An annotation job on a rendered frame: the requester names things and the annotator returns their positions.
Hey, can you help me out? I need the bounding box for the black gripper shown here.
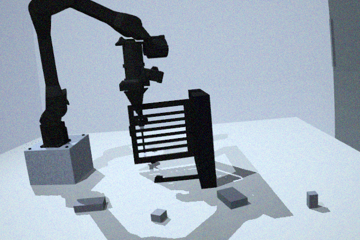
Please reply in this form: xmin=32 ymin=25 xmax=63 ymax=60
xmin=119 ymin=59 xmax=150 ymax=105

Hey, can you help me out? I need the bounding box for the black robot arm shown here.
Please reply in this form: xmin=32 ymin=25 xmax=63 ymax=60
xmin=28 ymin=0 xmax=169 ymax=148

